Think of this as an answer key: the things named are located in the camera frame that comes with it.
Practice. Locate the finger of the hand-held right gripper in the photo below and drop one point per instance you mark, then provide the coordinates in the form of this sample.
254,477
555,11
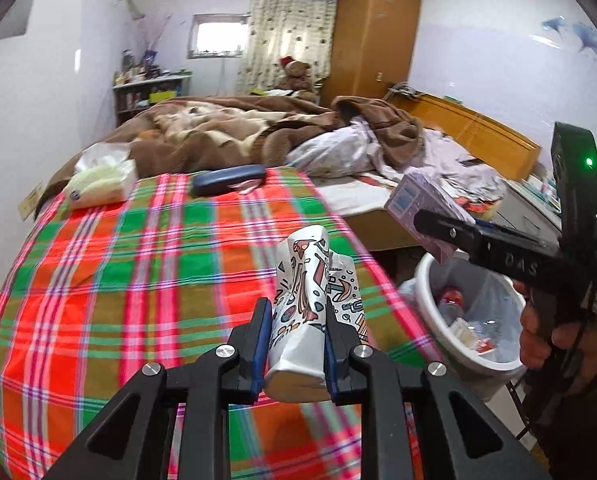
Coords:
446,230

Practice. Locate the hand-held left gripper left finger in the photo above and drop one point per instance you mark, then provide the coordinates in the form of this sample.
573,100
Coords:
261,350

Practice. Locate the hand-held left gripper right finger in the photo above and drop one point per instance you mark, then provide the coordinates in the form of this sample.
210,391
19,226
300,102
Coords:
332,360

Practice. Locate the purple printed small carton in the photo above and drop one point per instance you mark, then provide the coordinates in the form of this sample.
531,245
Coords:
418,195

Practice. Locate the doodle print paper cup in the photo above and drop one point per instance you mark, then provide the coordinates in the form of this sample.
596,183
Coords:
303,310

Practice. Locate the clear plastic bottle red label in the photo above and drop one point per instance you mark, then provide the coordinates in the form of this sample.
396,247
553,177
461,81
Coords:
451,302

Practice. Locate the white trash bin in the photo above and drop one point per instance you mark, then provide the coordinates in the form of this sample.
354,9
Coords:
428,305

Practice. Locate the white yogurt cup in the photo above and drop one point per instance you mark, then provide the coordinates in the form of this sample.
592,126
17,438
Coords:
461,332

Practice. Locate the person's right forearm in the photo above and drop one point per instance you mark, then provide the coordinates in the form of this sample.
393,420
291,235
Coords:
593,410

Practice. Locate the person's right hand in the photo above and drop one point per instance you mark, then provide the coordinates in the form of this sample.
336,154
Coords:
528,335

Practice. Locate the teal white small box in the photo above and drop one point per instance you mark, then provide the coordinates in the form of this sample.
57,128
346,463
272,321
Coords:
546,185

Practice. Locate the grey nightstand with drawers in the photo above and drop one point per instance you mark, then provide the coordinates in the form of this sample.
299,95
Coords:
518,210

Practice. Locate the small dark flat object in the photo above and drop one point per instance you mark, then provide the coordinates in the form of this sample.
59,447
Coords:
471,162

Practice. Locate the clear bin liner bag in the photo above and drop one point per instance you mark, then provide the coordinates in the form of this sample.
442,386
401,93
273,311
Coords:
498,305

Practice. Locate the floral bed sheet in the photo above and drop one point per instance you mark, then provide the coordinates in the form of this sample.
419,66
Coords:
358,195

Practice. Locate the wooden bed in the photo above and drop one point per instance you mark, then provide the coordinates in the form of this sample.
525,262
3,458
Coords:
478,130

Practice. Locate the pale floral quilt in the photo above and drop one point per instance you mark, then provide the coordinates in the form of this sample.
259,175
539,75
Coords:
338,150

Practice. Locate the white power strip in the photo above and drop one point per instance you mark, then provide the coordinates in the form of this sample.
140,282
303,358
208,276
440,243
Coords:
403,91

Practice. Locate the crumpled white wrapper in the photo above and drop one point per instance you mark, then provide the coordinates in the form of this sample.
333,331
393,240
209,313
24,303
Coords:
246,187

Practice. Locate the blue glasses case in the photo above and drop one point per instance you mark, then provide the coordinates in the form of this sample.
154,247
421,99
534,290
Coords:
228,180

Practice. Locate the wooden wardrobe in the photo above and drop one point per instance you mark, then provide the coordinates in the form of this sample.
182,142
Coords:
373,40

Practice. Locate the brown teddy bear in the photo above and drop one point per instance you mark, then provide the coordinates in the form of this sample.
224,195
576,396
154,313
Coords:
296,75

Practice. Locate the brown plush blanket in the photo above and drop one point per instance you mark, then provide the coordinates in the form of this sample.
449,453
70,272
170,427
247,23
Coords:
203,135

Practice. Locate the yellow tissue pack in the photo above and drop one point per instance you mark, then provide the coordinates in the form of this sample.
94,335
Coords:
98,185

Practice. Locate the patterned curtain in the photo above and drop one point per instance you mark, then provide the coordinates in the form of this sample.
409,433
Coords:
288,25

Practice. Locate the yellow green box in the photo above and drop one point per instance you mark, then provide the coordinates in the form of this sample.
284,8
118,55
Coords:
162,96

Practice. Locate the white shelf unit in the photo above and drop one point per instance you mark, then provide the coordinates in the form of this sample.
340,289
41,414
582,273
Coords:
143,100

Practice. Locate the small window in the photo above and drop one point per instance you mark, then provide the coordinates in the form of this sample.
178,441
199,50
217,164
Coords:
218,37

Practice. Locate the vase with dry branches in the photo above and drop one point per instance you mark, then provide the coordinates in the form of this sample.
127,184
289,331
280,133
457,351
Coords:
151,45

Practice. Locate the blue dolphin wall sticker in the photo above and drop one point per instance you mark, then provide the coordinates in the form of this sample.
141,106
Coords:
586,40

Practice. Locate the beige wall socket panel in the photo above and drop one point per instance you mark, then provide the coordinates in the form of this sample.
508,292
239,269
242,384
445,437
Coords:
31,202

